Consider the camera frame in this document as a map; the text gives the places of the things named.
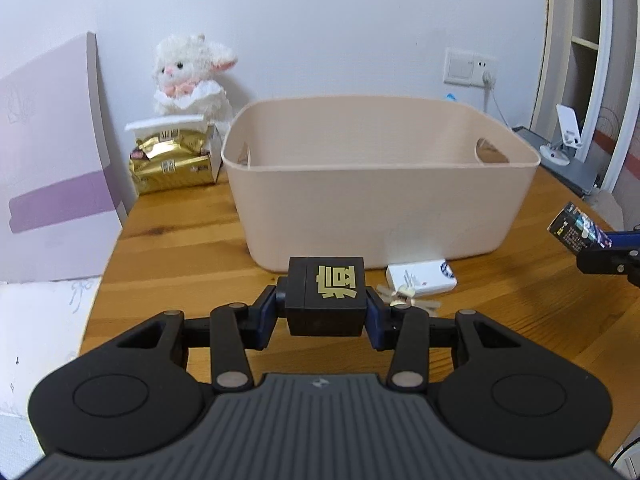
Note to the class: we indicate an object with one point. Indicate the purple white board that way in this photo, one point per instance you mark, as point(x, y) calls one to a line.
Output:
point(55, 165)

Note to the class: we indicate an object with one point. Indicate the gold tissue pack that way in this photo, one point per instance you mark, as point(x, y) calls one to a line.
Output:
point(170, 160)

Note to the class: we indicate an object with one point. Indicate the black box with gold print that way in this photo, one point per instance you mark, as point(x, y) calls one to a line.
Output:
point(325, 294)

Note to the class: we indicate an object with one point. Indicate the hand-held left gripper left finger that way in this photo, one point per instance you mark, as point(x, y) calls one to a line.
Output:
point(264, 313)

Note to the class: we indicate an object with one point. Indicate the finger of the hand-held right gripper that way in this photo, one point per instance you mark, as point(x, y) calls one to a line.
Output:
point(607, 255)

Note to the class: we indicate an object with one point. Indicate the white plush bunny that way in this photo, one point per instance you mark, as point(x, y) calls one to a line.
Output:
point(190, 76)

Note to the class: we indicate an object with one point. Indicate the white phone stand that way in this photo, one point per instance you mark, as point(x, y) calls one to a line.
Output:
point(565, 136)

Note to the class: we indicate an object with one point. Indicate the white shelf unit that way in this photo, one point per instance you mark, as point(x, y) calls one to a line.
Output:
point(585, 75)

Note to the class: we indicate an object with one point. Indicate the white printed cloth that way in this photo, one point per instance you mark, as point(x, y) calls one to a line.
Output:
point(35, 360)

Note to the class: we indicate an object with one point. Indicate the dark printed small box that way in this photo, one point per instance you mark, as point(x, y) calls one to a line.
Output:
point(580, 228)

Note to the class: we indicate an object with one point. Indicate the grey laptop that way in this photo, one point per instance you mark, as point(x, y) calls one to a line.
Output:
point(560, 162)

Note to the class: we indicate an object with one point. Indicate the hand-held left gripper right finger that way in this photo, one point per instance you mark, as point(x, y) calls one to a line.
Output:
point(376, 321)

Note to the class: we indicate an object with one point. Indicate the wooden desk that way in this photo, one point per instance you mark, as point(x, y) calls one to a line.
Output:
point(185, 260)

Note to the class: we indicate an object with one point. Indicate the white wall socket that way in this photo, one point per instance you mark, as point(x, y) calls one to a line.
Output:
point(470, 67)

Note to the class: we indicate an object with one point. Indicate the white flat box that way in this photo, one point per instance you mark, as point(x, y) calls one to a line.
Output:
point(421, 278)

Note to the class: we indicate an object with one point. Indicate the beige plastic storage basket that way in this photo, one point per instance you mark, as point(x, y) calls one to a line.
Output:
point(380, 180)

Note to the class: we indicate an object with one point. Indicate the small winged trinket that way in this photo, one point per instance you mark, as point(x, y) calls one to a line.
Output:
point(403, 300)

